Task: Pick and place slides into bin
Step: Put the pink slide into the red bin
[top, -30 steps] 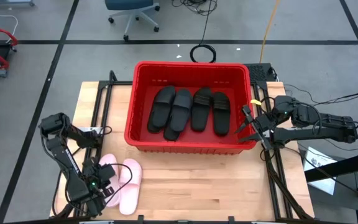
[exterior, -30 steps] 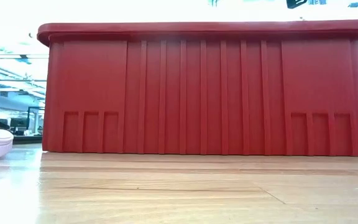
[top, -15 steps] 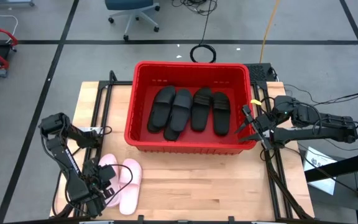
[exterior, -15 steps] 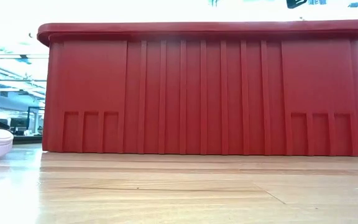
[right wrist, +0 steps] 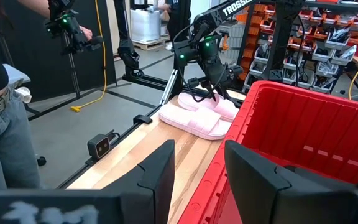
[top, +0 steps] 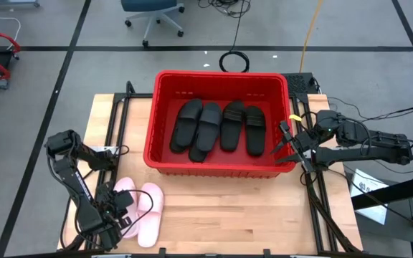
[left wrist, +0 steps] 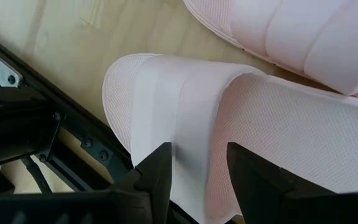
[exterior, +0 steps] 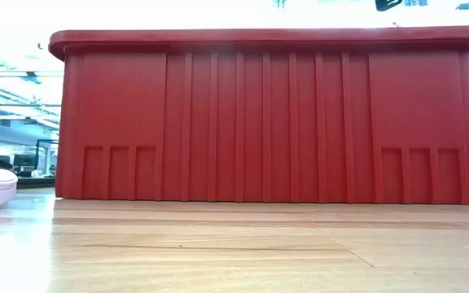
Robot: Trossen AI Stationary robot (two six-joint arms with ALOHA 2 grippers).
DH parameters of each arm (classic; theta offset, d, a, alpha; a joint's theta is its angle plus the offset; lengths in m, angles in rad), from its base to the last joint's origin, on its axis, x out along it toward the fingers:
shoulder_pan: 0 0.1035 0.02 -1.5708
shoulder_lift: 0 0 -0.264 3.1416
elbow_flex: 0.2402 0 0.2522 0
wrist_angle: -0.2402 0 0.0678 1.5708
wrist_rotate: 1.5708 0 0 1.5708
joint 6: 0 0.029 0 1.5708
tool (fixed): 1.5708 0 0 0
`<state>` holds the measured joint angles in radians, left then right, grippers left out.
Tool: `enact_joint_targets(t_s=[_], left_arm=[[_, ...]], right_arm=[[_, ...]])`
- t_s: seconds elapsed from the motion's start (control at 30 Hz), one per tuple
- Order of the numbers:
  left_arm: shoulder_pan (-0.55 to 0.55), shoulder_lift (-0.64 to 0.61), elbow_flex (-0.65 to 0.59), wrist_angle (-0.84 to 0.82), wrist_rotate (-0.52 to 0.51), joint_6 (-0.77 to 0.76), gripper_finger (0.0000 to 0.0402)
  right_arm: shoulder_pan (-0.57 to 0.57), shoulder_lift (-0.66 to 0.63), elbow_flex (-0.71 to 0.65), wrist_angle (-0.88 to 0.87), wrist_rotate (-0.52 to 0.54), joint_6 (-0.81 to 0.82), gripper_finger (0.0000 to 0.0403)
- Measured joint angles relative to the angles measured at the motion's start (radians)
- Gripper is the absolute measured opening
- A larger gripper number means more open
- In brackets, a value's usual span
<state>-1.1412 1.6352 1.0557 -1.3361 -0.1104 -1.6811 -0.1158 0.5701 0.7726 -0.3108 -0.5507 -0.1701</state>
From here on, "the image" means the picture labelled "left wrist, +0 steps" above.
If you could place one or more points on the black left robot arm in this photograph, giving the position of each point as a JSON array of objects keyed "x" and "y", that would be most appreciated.
[{"x": 11, "y": 124}]

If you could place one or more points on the black metal table frame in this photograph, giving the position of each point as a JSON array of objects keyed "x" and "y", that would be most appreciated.
[{"x": 76, "y": 124}]

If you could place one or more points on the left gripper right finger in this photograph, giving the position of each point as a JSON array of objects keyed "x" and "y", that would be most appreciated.
[{"x": 256, "y": 193}]

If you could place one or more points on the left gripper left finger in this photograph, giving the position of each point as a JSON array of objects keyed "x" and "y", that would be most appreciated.
[{"x": 154, "y": 193}]

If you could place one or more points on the pink slide sandal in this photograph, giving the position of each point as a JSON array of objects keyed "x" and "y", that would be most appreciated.
[
  {"x": 291, "y": 31},
  {"x": 259, "y": 130}
]

